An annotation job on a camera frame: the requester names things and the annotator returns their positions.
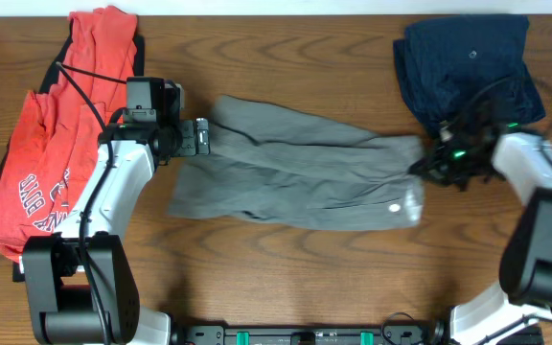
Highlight black garment under pile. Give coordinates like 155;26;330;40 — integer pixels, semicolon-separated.
0;21;146;283

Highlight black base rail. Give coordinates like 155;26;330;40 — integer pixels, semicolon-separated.
178;325;429;345

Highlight folded navy blue garment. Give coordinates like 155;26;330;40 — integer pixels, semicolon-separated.
393;14;545;137

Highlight grey shorts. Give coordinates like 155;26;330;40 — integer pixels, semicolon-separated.
168;96;424;231

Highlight red printed t-shirt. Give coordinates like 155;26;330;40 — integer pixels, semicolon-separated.
0;6;138;261

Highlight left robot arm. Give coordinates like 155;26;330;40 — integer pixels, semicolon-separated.
20;77;210;344

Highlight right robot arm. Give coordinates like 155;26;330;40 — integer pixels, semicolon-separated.
409;100;552;344

